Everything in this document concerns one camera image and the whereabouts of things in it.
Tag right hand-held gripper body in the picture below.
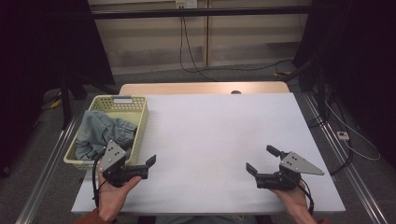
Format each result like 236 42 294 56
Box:
255 150 326 191

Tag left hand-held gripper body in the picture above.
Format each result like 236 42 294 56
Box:
98 139 149 189

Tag light blue denim jeans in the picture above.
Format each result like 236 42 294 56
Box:
74 110 138 161

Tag pale yellow plastic basket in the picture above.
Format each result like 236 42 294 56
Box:
63 94 149 172

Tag person's right hand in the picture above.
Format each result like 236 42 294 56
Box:
270 182 316 220

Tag person's left hand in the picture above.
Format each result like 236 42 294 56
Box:
96 167 143 218

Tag white table cover sheet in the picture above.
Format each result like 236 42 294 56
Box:
71 92 347 216

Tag black tripod stand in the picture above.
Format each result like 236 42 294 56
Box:
58 73 92 131

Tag wooden table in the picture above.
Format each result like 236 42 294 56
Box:
119 80 290 96

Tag black curtain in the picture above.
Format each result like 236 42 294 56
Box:
0 0 116 178
291 0 396 160

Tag black horizontal metal bar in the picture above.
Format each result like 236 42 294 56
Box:
91 5 313 21

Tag left hand-held gripper black cable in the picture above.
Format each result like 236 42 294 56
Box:
92 153 106 209

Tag hand-held gripper black cable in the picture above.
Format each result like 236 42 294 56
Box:
92 153 106 209
297 177 316 217

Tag right hand-held gripper black cable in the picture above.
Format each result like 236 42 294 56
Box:
297 177 316 217

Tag black floor cable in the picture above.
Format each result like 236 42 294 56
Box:
307 90 355 177

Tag aluminium floor rail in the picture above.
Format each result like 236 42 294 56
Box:
303 92 389 224
14 116 79 224

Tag white floor cable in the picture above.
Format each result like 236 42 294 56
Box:
324 101 381 161

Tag black wall cable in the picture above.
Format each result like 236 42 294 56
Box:
178 7 219 83
181 13 294 74

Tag white wall outlet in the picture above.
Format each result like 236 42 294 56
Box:
175 0 198 9

